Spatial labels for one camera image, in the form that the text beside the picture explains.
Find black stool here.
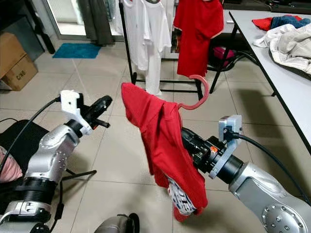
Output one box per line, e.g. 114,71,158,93
0,120,98,196

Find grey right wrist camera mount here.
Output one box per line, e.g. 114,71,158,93
208,115,243,180

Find black table leg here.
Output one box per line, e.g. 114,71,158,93
209,24,239,94

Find black clothes rack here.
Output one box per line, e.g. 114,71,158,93
119,0,205,100

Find red plastic hanger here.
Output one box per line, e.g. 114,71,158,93
177,74,209,111

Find blue jeans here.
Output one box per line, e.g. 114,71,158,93
270,15,303,30

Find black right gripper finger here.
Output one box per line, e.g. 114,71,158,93
181,128,204,156

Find red hanging shirt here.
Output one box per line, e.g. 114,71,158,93
173,0,225,79

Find white hanging shirt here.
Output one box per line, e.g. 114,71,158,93
143,0,171,97
121,0,151,71

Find large brown cardboard box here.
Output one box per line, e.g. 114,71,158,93
0,32,30,79

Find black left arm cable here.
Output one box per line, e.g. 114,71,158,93
0,96,64,173

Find small brown cardboard box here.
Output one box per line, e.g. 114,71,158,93
7,53,39,92

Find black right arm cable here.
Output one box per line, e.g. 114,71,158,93
241,133,311,204

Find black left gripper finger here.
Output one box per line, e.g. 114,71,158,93
87,96,109,115
93,99,113,119

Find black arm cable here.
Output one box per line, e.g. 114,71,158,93
0,96,64,173
241,133,311,204

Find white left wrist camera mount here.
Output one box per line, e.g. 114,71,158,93
61,90,93,135

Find magenta bag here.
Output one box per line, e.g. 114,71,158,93
213,46,234,62

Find red shirt with white print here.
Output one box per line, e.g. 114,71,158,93
121,83,208,222

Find blue floor mat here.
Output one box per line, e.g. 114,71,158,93
52,43,102,60

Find grey curtain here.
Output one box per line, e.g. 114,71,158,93
78,0,118,47

